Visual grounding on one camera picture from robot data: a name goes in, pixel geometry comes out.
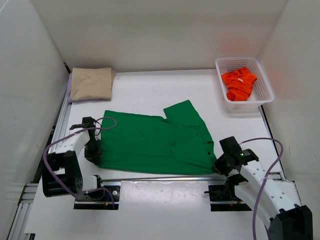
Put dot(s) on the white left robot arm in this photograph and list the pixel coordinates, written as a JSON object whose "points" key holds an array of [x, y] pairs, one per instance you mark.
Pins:
{"points": [[61, 174]]}

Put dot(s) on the aluminium table edge rail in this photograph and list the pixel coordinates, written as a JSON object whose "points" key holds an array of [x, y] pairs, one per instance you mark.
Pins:
{"points": [[62, 119]]}

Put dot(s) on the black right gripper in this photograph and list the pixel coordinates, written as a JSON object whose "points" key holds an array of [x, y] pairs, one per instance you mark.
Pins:
{"points": [[219, 169]]}

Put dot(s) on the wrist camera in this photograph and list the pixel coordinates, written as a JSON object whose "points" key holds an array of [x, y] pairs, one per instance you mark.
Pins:
{"points": [[88, 123], [229, 146]]}

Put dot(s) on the white front cover board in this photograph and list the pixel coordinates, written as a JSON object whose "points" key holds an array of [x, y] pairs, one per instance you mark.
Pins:
{"points": [[148, 210]]}

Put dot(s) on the white plastic basket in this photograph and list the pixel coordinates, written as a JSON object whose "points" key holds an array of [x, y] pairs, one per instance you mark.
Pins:
{"points": [[262, 91]]}

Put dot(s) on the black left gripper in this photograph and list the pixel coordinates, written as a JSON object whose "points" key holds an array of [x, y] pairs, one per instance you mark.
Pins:
{"points": [[94, 157]]}

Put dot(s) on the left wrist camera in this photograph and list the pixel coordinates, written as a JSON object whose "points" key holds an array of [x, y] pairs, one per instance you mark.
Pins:
{"points": [[88, 123]]}

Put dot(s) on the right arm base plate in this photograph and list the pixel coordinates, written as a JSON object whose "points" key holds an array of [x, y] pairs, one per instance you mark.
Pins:
{"points": [[222, 201]]}

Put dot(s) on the beige t shirt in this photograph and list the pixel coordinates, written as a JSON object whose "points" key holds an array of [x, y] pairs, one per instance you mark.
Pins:
{"points": [[92, 83]]}

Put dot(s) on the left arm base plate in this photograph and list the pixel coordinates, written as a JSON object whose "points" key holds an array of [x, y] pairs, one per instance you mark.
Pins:
{"points": [[100, 200]]}

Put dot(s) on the orange t shirt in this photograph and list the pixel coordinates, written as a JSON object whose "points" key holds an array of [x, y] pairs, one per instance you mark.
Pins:
{"points": [[239, 83]]}

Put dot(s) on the aluminium front rail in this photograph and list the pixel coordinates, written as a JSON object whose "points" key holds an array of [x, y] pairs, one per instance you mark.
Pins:
{"points": [[210, 177]]}

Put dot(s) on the purple t shirt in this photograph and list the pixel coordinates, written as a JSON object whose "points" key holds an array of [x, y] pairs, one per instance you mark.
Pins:
{"points": [[70, 101]]}

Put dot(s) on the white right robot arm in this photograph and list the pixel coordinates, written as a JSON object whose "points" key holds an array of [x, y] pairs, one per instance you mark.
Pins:
{"points": [[246, 180]]}

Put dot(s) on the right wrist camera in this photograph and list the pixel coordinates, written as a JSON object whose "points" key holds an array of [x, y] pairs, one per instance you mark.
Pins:
{"points": [[229, 146]]}

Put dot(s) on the green t shirt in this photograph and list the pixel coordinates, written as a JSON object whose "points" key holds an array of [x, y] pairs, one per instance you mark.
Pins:
{"points": [[177, 144]]}

